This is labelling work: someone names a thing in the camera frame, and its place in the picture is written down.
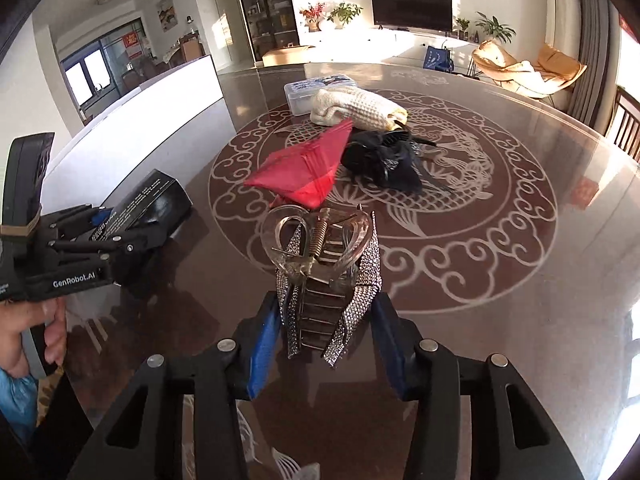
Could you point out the black bow hair clip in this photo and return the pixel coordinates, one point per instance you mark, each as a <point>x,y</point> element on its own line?
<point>386,159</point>

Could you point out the green potted plant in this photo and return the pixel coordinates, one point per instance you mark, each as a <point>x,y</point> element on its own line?
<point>343,13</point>
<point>493,29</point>

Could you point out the framed wall painting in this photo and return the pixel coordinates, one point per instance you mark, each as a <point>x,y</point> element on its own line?
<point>166,13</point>

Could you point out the white cardboard storage box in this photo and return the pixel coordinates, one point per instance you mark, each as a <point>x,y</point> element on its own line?
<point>94,163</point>

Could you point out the cream knitted cloth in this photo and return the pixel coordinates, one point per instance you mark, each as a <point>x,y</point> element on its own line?
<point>365,109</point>

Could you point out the green potted plant right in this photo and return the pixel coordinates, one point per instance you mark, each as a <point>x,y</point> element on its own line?
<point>493,29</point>

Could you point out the red flower plant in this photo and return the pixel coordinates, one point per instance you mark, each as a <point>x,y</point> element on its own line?
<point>314,15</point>

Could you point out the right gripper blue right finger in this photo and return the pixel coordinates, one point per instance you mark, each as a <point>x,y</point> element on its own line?
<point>513,437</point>

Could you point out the rhinestone claw hair clip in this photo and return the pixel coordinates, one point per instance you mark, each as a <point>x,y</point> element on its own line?
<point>328,272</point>

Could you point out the green potted plant left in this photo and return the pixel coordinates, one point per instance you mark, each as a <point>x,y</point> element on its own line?
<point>343,13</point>

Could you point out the dark glass display cabinet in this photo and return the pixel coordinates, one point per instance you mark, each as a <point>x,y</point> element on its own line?
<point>270,25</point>

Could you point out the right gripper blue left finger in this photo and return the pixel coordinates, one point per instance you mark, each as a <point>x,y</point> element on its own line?
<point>140,436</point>

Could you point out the blue shopping bag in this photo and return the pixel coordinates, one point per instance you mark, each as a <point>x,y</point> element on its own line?
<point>438,59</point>

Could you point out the black cardboard box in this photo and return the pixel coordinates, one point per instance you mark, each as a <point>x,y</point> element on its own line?
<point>158,203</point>

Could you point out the brown cardboard box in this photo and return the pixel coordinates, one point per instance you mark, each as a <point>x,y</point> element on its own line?
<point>288,56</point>

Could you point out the white tv console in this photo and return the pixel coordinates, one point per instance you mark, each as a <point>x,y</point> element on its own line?
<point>384,46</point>

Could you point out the wooden dining chair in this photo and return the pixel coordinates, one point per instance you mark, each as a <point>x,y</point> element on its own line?
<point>624,128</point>

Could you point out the red snack packet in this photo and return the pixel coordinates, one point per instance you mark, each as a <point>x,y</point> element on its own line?
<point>304,173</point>

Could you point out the black television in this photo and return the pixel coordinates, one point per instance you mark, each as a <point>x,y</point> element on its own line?
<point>424,14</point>

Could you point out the white standing air conditioner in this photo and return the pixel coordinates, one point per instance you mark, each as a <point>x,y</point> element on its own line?
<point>563,22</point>

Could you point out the grey curtain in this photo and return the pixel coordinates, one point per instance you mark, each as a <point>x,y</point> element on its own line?
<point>594,93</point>

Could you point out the orange butterfly chair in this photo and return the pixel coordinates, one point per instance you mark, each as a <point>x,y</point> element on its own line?
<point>553,71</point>

